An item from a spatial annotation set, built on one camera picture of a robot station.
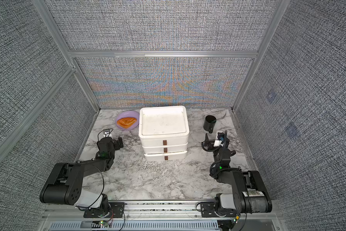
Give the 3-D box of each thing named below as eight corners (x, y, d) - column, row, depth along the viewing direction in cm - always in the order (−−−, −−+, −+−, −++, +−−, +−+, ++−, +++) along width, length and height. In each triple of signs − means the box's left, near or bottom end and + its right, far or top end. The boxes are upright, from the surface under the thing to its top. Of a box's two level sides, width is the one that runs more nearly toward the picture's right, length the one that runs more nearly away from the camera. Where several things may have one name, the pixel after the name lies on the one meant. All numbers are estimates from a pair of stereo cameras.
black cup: (204, 134, 106) (207, 126, 98) (202, 123, 113) (205, 115, 105) (214, 134, 106) (218, 126, 98) (212, 123, 113) (215, 115, 105)
